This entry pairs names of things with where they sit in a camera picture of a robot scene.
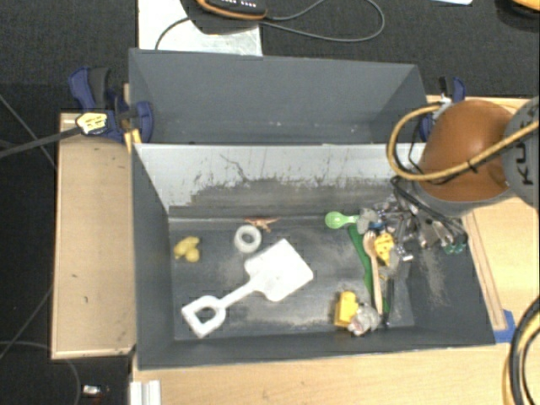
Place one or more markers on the dark green plastic utensil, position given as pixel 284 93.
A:
pixel 358 249

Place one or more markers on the white toy shovel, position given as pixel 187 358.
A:
pixel 276 270

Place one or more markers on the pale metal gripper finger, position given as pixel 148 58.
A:
pixel 398 255
pixel 368 221

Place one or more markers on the small brown toy lizard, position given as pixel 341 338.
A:
pixel 263 222

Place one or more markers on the green plastic spoon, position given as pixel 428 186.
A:
pixel 335 219

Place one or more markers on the wooden spoon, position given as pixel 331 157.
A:
pixel 376 277

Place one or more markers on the pale wood board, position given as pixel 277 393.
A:
pixel 93 247

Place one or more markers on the yellow toy block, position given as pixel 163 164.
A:
pixel 346 308

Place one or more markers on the yellow toy duck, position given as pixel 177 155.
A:
pixel 187 249

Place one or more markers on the grey metal bin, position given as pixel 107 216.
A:
pixel 261 112

